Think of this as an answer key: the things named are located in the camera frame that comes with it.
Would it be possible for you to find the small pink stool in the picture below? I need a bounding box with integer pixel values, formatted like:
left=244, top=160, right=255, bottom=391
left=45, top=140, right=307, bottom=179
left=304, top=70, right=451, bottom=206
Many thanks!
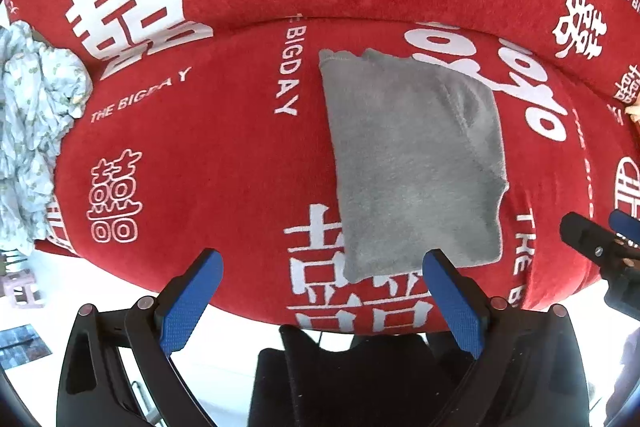
left=0, top=269, right=43, bottom=310

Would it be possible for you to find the grey knit sweater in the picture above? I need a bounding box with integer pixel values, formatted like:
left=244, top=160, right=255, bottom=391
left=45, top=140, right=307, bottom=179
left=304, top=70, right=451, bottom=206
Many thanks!
left=318, top=48, right=511, bottom=284

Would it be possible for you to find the pale floral crumpled cloth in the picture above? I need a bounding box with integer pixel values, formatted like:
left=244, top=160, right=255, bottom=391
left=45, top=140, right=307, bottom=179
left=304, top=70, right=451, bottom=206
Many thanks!
left=0, top=21, right=93, bottom=253

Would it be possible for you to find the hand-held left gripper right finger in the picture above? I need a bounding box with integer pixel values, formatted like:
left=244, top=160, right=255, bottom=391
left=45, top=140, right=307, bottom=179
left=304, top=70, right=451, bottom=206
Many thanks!
left=422, top=249, right=591, bottom=427

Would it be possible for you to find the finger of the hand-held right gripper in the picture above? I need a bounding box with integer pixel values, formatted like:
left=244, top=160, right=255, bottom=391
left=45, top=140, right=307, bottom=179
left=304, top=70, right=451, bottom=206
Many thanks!
left=609, top=208, right=640, bottom=240
left=559, top=213, right=640, bottom=278

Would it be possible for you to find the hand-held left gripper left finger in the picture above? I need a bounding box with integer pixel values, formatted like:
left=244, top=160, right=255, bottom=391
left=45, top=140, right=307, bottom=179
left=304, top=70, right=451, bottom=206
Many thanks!
left=56, top=248, right=224, bottom=427

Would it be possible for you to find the dark floor picture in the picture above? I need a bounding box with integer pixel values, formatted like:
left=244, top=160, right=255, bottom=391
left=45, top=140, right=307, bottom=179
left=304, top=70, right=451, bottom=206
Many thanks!
left=0, top=326, right=51, bottom=370

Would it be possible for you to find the red printed sofa cover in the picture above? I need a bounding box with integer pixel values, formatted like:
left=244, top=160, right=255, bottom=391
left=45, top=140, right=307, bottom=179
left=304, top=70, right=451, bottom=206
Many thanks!
left=0, top=0, right=640, bottom=337

